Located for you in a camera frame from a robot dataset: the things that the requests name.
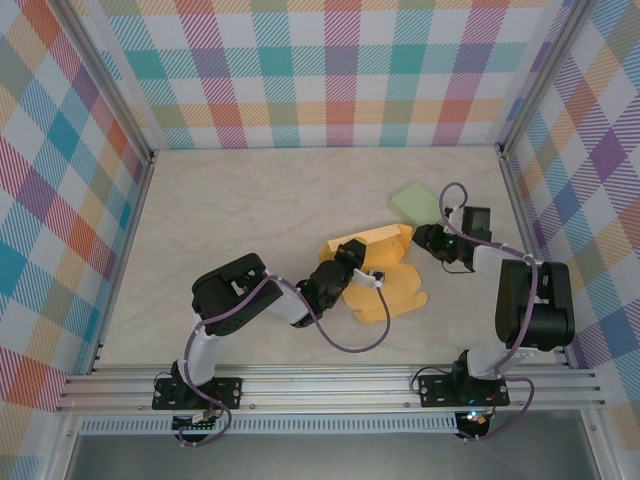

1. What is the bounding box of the green paper box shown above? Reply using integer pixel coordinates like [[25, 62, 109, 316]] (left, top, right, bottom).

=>
[[388, 181, 451, 232]]

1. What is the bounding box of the orange paper box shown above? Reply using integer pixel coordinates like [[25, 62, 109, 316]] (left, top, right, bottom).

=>
[[318, 223, 430, 325]]

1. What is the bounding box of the black right connector board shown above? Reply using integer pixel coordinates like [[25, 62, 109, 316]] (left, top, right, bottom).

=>
[[458, 409, 494, 432]]

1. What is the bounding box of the black connector board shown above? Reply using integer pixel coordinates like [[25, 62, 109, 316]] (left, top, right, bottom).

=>
[[171, 412, 224, 436], [458, 409, 494, 432]]

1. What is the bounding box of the black left connector board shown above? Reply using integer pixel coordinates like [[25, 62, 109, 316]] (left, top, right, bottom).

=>
[[171, 412, 224, 436]]

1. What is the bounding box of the aluminium right side rail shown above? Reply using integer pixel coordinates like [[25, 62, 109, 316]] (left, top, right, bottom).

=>
[[499, 149, 576, 369]]

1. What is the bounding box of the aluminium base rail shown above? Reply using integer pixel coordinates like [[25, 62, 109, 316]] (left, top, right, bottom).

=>
[[54, 367, 609, 415]]

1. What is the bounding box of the slotted grey cable duct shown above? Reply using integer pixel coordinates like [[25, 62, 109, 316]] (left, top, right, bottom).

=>
[[78, 417, 460, 436]]

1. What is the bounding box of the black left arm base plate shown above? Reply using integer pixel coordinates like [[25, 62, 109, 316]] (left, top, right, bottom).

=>
[[151, 377, 245, 411]]

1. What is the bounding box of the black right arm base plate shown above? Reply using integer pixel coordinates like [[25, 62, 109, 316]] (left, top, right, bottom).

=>
[[416, 372, 511, 409]]

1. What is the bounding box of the aluminium right corner post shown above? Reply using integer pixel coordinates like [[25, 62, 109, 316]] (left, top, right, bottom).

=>
[[498, 0, 589, 159]]

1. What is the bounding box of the aluminium corner post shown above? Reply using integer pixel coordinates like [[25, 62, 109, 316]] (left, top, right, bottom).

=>
[[58, 0, 157, 164], [498, 0, 589, 159]]

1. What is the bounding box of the aluminium left side rail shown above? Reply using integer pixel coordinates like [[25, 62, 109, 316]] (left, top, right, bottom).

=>
[[88, 149, 160, 374]]

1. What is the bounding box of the aluminium left corner post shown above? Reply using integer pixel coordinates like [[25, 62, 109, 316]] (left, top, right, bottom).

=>
[[58, 0, 157, 164]]

